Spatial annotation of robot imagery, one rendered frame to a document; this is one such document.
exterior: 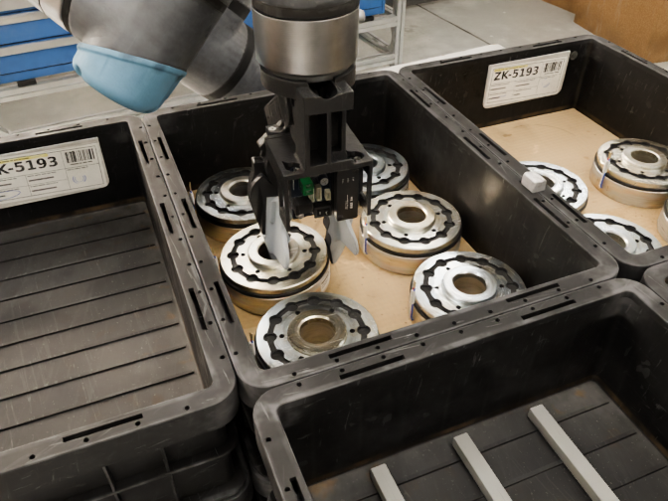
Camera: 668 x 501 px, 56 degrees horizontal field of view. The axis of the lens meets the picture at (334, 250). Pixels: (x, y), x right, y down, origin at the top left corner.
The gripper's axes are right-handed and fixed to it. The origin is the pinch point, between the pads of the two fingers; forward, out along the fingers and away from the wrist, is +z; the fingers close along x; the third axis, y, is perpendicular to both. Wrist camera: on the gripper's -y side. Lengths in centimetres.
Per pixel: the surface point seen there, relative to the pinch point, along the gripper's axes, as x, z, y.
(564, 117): 42.7, 2.4, -19.3
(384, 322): 4.5, 2.3, 9.1
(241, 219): -5.1, -0.8, -6.1
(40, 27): -39, 37, -182
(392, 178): 12.4, -0.6, -8.5
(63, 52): -34, 47, -183
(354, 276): 4.1, 2.3, 2.4
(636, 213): 37.3, 2.3, 2.4
